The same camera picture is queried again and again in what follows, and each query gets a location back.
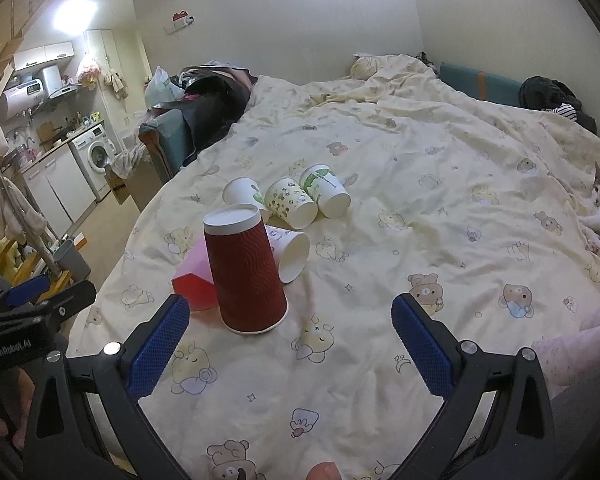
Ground cream cartoon bear duvet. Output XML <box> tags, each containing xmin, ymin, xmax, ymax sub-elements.
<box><xmin>69</xmin><ymin>55</ymin><xmax>600</xmax><ymax>479</ymax></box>

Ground teal headboard cushion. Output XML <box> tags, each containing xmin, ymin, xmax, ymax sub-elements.
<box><xmin>439</xmin><ymin>62</ymin><xmax>521</xmax><ymax>106</ymax></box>

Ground white cup green plant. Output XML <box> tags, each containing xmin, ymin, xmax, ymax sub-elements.
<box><xmin>299</xmin><ymin>164</ymin><xmax>351</xmax><ymax>219</ymax></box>

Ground white water heater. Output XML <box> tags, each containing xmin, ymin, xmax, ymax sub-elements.
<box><xmin>0</xmin><ymin>79</ymin><xmax>46</xmax><ymax>120</ymax></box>

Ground white cup green leaf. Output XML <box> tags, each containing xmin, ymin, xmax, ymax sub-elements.
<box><xmin>222</xmin><ymin>177</ymin><xmax>271</xmax><ymax>223</ymax></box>

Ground red ripple paper cup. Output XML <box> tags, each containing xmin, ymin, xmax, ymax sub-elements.
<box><xmin>204</xmin><ymin>204</ymin><xmax>287</xmax><ymax>335</ymax></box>

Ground grey trash bin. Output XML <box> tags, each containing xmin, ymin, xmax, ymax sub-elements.
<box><xmin>53</xmin><ymin>238</ymin><xmax>91</xmax><ymax>282</ymax></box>

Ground white washing machine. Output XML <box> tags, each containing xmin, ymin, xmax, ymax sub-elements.
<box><xmin>69</xmin><ymin>122</ymin><xmax>116</xmax><ymax>202</ymax></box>

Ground white plastic bag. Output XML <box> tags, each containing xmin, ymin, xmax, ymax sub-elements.
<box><xmin>144</xmin><ymin>66</ymin><xmax>185</xmax><ymax>108</ymax></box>

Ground pink paper box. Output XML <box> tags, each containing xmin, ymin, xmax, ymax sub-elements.
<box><xmin>172</xmin><ymin>237</ymin><xmax>218</xmax><ymax>312</ymax></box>

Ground person's left hand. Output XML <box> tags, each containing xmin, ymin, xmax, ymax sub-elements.
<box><xmin>0</xmin><ymin>367</ymin><xmax>34</xmax><ymax>452</ymax></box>

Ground white cup purple print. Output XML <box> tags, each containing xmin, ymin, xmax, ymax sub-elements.
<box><xmin>265</xmin><ymin>226</ymin><xmax>311</xmax><ymax>284</ymax></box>

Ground dark clothes pile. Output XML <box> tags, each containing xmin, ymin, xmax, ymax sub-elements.
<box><xmin>138</xmin><ymin>61</ymin><xmax>258</xmax><ymax>183</ymax></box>

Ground black clothes on headboard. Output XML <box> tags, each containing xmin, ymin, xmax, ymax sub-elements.
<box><xmin>518</xmin><ymin>76</ymin><xmax>597</xmax><ymax>134</ymax></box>

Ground white cup yellow pattern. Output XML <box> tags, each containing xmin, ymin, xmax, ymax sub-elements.
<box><xmin>264</xmin><ymin>177</ymin><xmax>318</xmax><ymax>230</ymax></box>

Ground white kitchen cabinet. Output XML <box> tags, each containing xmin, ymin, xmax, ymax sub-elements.
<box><xmin>22</xmin><ymin>144</ymin><xmax>95</xmax><ymax>237</ymax></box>

